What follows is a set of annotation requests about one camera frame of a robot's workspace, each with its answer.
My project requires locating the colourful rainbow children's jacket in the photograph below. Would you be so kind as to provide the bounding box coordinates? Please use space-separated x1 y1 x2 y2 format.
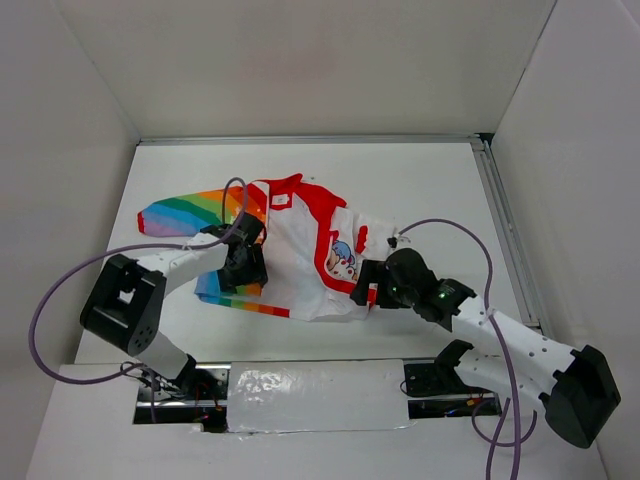
137 174 396 321

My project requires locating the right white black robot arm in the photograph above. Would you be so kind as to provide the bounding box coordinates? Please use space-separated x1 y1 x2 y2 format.
351 248 621 449

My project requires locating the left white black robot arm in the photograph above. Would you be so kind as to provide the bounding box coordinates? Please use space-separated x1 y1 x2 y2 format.
80 214 268 399

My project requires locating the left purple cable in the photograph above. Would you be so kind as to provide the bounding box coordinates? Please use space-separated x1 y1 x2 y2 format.
28 176 250 424

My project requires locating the purple cable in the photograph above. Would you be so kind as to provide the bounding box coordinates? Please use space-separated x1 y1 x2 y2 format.
394 217 539 480
28 176 250 424

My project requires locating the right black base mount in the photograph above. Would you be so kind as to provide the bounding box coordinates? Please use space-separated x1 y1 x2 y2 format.
399 361 502 420

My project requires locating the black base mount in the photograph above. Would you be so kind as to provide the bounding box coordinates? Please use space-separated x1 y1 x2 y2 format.
399 361 502 420
128 363 231 433

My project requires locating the aluminium frame rail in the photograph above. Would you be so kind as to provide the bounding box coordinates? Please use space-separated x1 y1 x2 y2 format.
134 131 559 354

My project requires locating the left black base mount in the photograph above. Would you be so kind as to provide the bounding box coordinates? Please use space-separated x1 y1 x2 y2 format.
128 363 231 433

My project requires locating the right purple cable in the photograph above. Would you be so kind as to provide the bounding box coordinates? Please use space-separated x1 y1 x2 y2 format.
394 217 539 480

